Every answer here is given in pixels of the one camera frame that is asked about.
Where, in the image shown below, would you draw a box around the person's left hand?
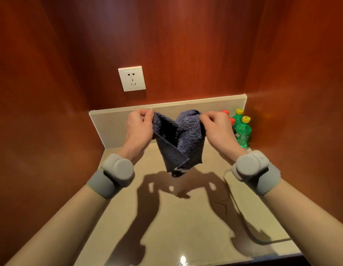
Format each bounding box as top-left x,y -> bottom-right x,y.
117,109 -> 155,165

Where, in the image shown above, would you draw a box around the person's right hand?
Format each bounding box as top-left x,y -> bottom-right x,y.
199,110 -> 248,165

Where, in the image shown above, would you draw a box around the dark blue cloth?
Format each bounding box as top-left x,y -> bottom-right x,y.
152,109 -> 207,178

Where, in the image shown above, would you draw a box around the beige plastic tray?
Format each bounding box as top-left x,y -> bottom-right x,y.
223,168 -> 293,244

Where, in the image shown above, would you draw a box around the person's left forearm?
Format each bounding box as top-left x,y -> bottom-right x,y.
5,184 -> 110,266

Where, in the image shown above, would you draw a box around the yellow-capped green soda bottle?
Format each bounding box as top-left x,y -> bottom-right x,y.
234,116 -> 252,149
232,108 -> 245,128

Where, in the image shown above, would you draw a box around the beige stone backsplash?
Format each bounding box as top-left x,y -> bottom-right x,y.
88,93 -> 248,149

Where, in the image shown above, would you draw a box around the grey left wrist tracker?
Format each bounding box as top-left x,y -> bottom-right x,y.
86,153 -> 135,200

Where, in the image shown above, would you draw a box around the grey wrist tracker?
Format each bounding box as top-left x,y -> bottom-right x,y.
86,153 -> 135,200
231,150 -> 282,196

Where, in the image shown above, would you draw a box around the grey right wrist tracker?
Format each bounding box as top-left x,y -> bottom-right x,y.
231,150 -> 282,196

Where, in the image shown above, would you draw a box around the white wall socket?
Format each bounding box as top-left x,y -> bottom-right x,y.
118,65 -> 146,92

